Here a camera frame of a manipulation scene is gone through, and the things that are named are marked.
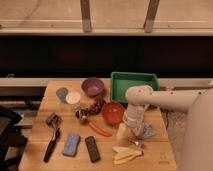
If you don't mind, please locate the red bowl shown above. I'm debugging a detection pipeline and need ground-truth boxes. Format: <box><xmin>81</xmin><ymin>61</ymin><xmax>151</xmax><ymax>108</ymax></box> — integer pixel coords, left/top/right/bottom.
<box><xmin>101</xmin><ymin>102</ymin><xmax>125</xmax><ymax>125</ymax></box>

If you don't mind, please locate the dark grape bunch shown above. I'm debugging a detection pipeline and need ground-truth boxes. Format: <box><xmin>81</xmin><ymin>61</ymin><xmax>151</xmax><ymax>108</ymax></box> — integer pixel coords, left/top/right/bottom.
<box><xmin>86</xmin><ymin>99</ymin><xmax>106</xmax><ymax>115</ymax></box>

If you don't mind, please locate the blue grey cloth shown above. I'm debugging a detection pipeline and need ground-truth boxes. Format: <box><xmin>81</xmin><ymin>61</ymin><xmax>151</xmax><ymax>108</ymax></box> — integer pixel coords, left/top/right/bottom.
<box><xmin>137</xmin><ymin>122</ymin><xmax>155</xmax><ymax>139</ymax></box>

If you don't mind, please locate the grey round coaster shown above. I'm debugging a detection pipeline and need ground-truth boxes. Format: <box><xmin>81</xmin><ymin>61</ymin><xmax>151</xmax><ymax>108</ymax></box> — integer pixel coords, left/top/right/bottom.
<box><xmin>56</xmin><ymin>88</ymin><xmax>68</xmax><ymax>103</ymax></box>

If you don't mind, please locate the round metal ball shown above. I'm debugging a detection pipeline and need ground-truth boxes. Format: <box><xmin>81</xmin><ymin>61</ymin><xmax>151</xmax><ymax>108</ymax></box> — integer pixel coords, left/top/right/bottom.
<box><xmin>75</xmin><ymin>109</ymin><xmax>87</xmax><ymax>123</ymax></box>

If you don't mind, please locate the small metal toy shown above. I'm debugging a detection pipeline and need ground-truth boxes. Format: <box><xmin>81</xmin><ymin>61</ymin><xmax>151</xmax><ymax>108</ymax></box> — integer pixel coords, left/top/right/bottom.
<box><xmin>46</xmin><ymin>113</ymin><xmax>62</xmax><ymax>128</ymax></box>

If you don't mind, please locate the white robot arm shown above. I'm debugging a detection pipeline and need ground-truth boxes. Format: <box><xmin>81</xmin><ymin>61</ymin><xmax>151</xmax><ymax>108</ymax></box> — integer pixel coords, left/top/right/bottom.
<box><xmin>122</xmin><ymin>85</ymin><xmax>213</xmax><ymax>171</ymax></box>

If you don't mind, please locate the purple bowl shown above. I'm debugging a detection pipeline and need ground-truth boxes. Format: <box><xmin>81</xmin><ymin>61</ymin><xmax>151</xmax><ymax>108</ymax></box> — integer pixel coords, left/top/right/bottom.
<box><xmin>81</xmin><ymin>77</ymin><xmax>104</xmax><ymax>97</ymax></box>

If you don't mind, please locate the black remote control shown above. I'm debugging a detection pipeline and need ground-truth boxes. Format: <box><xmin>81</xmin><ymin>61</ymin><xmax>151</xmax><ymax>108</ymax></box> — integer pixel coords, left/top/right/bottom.
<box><xmin>85</xmin><ymin>136</ymin><xmax>100</xmax><ymax>163</ymax></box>

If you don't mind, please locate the silver metal fork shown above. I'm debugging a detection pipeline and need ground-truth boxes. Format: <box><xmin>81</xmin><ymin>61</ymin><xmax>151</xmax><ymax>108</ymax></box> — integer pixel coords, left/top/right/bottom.
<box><xmin>127</xmin><ymin>138</ymin><xmax>145</xmax><ymax>149</ymax></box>

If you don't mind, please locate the green plastic tray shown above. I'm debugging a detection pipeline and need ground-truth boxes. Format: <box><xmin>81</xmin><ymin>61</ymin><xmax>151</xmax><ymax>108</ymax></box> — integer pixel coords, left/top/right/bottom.
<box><xmin>110</xmin><ymin>72</ymin><xmax>160</xmax><ymax>104</ymax></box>

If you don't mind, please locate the blue sponge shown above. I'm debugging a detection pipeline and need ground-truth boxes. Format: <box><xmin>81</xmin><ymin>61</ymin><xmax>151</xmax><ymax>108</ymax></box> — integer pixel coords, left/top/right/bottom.
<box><xmin>62</xmin><ymin>133</ymin><xmax>80</xmax><ymax>157</ymax></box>

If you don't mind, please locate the black chair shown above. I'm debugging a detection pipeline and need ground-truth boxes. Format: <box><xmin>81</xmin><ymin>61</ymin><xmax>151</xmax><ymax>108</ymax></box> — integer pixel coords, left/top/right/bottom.
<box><xmin>0</xmin><ymin>105</ymin><xmax>27</xmax><ymax>171</ymax></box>

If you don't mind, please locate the black handled brush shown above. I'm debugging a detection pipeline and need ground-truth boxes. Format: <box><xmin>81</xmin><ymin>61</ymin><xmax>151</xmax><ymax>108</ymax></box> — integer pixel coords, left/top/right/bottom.
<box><xmin>43</xmin><ymin>128</ymin><xmax>60</xmax><ymax>162</ymax></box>

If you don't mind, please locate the white round lid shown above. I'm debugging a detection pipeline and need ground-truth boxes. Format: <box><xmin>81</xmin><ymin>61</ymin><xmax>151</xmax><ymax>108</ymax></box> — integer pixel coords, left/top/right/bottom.
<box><xmin>66</xmin><ymin>91</ymin><xmax>81</xmax><ymax>105</ymax></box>

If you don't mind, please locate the yellow banana bunch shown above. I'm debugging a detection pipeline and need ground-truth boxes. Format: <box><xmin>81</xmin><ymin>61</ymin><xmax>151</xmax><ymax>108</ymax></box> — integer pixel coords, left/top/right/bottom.
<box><xmin>113</xmin><ymin>146</ymin><xmax>143</xmax><ymax>165</ymax></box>

